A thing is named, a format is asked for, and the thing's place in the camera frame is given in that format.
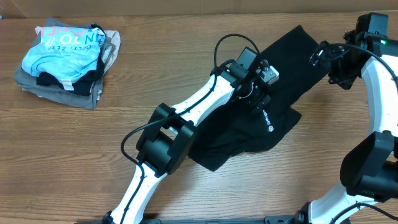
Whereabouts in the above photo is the light blue printed t-shirt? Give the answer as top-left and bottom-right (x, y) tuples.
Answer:
(21, 26), (106, 91)

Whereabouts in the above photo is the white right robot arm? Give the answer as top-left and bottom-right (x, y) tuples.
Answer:
(288, 32), (397, 223)

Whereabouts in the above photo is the grey folded garment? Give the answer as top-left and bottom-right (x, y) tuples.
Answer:
(13, 17), (104, 110)

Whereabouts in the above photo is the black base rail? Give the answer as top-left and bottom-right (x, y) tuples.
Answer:
(74, 215), (299, 224)

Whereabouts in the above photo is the black t-shirt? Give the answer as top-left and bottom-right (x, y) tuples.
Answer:
(188, 26), (327, 171)

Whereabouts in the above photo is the black folded garment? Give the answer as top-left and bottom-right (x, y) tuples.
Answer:
(36, 23), (106, 96)

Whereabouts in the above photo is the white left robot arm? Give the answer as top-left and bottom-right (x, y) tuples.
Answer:
(101, 70), (279, 223)

